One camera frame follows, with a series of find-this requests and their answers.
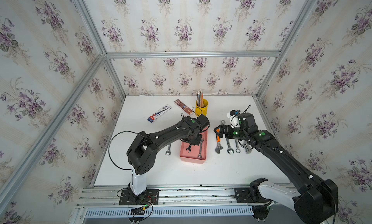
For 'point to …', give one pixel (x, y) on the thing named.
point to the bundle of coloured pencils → (200, 98)
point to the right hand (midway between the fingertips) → (221, 130)
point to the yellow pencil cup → (200, 110)
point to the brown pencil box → (182, 106)
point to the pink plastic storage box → (192, 157)
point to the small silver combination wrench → (168, 152)
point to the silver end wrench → (199, 156)
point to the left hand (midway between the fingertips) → (195, 142)
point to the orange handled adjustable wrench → (219, 147)
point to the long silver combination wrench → (229, 149)
